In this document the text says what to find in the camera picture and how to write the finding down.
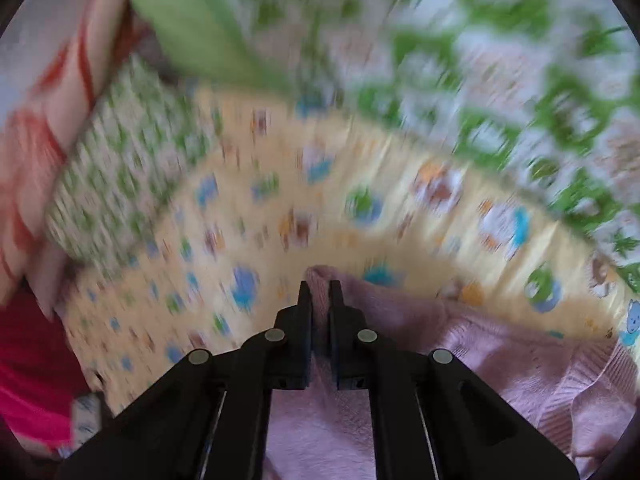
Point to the green checked quilt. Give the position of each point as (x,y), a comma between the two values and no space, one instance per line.
(450,60)

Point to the yellow bear-print blanket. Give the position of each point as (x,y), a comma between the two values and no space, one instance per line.
(350,240)

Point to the green checked pillow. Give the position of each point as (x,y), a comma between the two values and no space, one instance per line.
(125,170)

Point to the purple knit sweater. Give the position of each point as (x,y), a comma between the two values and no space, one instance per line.
(450,360)

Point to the red cloth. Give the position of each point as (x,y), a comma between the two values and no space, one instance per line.
(35,370)

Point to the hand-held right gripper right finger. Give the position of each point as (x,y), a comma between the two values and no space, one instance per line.
(336,320)

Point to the red and white patterned blanket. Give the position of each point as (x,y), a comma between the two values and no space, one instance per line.
(45,110)

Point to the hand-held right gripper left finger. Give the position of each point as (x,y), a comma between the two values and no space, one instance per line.
(303,320)

